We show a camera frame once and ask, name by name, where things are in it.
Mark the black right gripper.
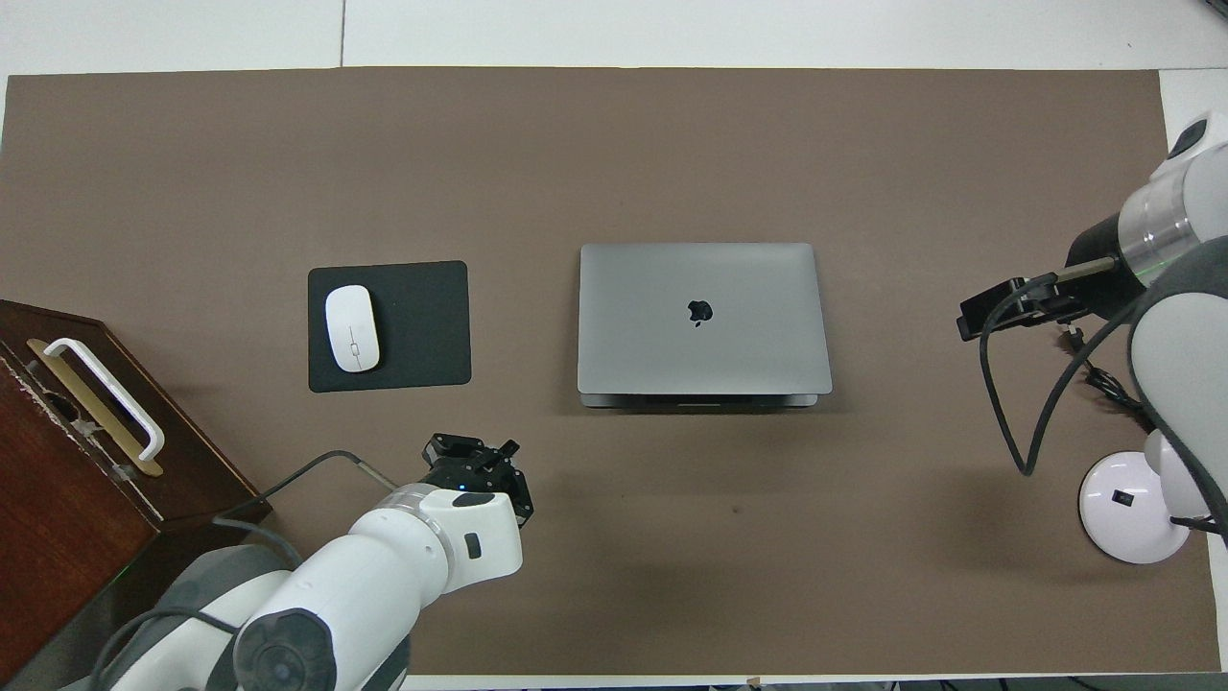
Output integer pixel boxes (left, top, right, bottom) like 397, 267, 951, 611
957, 211, 1149, 343

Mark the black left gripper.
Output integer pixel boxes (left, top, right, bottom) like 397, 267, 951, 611
420, 434, 535, 528

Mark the grey aluminium laptop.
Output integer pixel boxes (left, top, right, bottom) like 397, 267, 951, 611
578, 242, 834, 411

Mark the black mouse pad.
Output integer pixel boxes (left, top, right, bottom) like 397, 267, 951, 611
307, 260, 473, 393

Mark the white computer mouse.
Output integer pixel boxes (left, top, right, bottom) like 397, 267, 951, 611
324, 285, 381, 373

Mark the white desk lamp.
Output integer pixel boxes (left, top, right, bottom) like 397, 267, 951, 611
1078, 429, 1215, 565

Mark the brown table mat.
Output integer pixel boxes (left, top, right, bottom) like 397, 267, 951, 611
0, 65, 1221, 678

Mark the dark brown wooden box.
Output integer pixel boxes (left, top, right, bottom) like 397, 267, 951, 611
0, 299, 273, 687

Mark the black lamp power cable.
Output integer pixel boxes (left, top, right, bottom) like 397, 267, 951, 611
1055, 326, 1228, 538

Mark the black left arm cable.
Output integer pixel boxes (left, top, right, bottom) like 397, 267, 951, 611
91, 449, 399, 673

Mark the white box handle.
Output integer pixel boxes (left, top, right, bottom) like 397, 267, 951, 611
43, 337, 166, 463

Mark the brass handle plate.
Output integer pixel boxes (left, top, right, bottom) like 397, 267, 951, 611
26, 338, 164, 478

